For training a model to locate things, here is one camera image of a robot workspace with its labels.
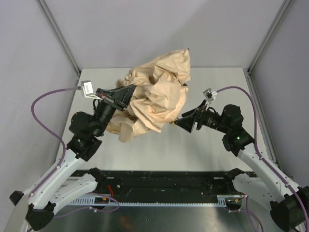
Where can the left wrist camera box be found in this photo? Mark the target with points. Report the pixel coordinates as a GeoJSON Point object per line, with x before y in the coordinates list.
{"type": "Point", "coordinates": [87, 90]}

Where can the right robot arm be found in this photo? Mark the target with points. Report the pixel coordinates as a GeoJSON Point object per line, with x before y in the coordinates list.
{"type": "Point", "coordinates": [284, 199]}

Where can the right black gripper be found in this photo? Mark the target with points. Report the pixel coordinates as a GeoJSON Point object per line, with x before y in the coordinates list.
{"type": "Point", "coordinates": [199, 118]}

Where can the beige folding umbrella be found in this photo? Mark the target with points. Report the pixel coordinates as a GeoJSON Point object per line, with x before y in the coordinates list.
{"type": "Point", "coordinates": [160, 94]}

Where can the aluminium frame profile right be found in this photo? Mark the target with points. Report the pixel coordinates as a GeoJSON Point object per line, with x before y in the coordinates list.
{"type": "Point", "coordinates": [284, 99]}

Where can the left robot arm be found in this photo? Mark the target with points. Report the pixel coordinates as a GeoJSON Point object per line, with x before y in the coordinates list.
{"type": "Point", "coordinates": [40, 203]}

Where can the left aluminium corner post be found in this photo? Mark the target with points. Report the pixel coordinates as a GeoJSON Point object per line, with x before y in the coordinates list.
{"type": "Point", "coordinates": [58, 35]}

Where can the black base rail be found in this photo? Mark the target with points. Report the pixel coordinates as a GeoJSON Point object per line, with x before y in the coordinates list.
{"type": "Point", "coordinates": [166, 187]}

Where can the right aluminium corner post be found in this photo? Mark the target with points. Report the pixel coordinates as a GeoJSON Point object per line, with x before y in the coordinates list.
{"type": "Point", "coordinates": [271, 32]}

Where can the aluminium corner post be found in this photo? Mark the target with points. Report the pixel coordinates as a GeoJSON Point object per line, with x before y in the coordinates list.
{"type": "Point", "coordinates": [58, 35]}
{"type": "Point", "coordinates": [271, 32]}

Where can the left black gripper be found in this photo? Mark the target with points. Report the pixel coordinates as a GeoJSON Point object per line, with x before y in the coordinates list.
{"type": "Point", "coordinates": [115, 101]}

